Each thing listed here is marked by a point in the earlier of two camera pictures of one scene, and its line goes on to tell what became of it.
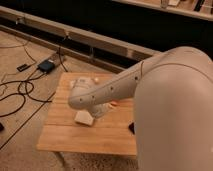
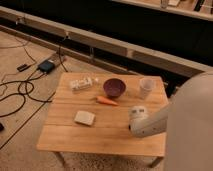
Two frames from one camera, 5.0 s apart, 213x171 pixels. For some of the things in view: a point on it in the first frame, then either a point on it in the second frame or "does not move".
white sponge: x=84 y=117 does not move
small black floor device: x=22 y=67 does not move
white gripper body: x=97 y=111 → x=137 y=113
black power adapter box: x=46 y=66 does not move
